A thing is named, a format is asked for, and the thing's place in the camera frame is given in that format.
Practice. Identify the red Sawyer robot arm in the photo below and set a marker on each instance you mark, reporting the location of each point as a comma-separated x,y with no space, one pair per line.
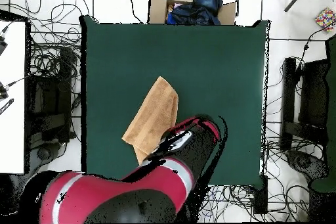
118,189

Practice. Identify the black frame stand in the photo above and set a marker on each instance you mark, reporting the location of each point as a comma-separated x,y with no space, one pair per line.
313,95
50,98

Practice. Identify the tan terry towel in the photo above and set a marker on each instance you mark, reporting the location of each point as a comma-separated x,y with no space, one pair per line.
155,113

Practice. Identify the brown cardboard box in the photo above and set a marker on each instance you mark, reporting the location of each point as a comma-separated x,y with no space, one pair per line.
157,8

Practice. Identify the black box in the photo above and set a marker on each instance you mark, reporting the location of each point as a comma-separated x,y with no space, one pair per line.
260,195

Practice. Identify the white table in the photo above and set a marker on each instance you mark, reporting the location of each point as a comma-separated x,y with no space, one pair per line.
13,129

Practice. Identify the colourful patterned item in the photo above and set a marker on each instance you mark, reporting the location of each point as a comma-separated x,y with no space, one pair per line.
325,19

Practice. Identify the dark blue clothing pile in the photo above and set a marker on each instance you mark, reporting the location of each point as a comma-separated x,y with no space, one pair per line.
199,11

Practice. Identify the dark green table cloth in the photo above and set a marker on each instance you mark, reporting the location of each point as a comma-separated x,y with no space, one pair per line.
126,63
331,129

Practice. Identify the black strip with white marks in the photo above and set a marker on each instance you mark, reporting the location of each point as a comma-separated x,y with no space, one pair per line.
6,106

